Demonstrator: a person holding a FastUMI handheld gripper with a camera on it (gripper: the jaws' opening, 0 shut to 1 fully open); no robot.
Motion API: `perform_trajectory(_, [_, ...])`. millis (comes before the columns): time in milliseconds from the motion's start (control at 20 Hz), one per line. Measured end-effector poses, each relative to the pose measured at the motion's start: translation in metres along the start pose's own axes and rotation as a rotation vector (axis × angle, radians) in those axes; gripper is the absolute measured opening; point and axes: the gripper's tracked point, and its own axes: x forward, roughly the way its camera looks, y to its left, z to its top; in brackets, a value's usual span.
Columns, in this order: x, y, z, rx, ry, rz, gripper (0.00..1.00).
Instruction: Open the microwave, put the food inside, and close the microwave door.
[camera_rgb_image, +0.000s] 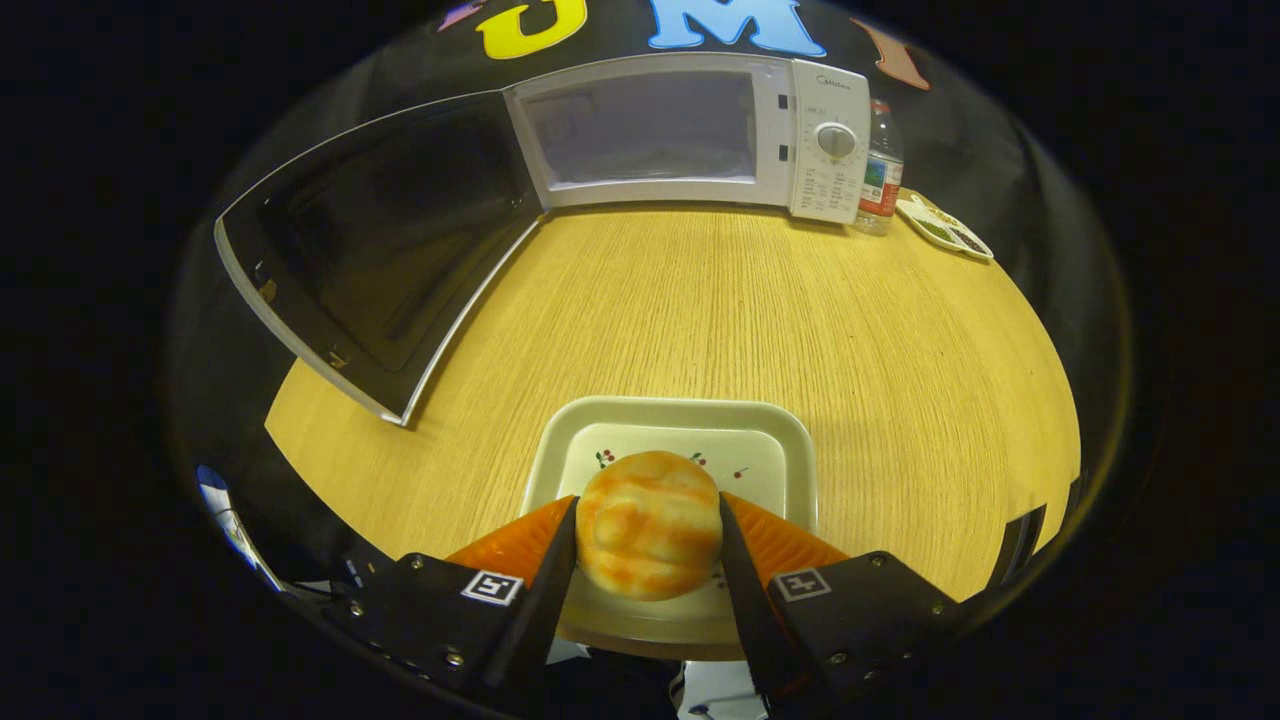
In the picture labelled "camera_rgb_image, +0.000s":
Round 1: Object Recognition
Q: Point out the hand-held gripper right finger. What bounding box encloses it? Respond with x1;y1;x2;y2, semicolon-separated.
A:
718;492;961;706

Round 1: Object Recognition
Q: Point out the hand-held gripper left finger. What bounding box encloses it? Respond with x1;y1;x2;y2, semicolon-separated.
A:
330;495;581;701

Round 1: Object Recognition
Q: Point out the round bread bun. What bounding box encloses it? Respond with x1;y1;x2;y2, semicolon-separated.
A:
576;450;724;602

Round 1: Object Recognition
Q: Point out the white microwave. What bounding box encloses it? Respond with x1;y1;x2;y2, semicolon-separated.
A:
214;52;871;428

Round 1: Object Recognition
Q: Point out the square cream plate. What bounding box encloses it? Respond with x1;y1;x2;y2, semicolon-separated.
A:
520;396;819;646

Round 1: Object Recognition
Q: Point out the divided dish of beans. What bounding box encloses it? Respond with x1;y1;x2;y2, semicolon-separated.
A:
895;190;996;262

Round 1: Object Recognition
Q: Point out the red label water bottle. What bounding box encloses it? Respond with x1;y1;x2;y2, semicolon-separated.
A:
852;98;906;237

